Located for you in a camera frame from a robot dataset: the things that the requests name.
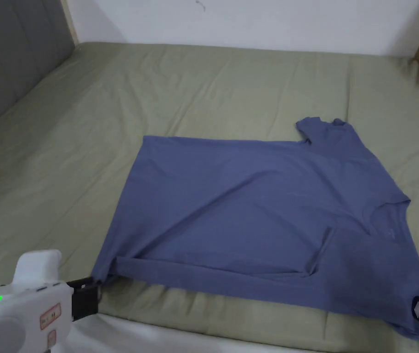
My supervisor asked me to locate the dark blue shirt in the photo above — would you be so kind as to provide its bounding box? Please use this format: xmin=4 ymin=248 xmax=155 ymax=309
xmin=91 ymin=117 xmax=419 ymax=346

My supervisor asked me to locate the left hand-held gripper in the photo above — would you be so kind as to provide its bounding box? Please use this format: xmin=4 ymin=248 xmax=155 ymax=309
xmin=0 ymin=249 xmax=103 ymax=353

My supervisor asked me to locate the bed with pale green sheet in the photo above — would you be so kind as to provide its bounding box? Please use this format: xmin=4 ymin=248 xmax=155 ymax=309
xmin=0 ymin=40 xmax=419 ymax=353

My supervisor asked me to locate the grey padded headboard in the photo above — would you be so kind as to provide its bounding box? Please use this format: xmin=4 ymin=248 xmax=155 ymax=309
xmin=0 ymin=0 xmax=76 ymax=142

